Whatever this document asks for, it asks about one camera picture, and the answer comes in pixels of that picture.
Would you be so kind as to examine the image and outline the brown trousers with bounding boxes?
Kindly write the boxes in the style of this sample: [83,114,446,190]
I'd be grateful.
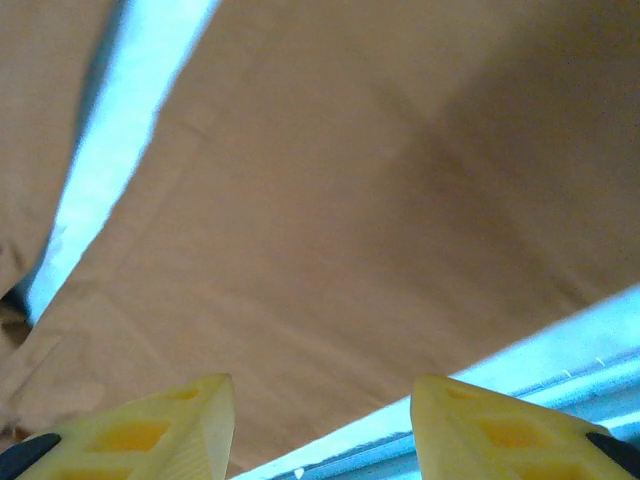
[0,0,640,480]

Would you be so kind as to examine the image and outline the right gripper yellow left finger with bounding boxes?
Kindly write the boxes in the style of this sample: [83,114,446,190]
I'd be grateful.
[0,372,236,480]

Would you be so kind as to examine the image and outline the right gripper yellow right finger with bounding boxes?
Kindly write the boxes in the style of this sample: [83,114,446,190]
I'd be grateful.
[409,373,640,480]

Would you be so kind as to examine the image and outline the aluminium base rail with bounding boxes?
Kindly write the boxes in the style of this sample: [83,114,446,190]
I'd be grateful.
[299,344,640,480]

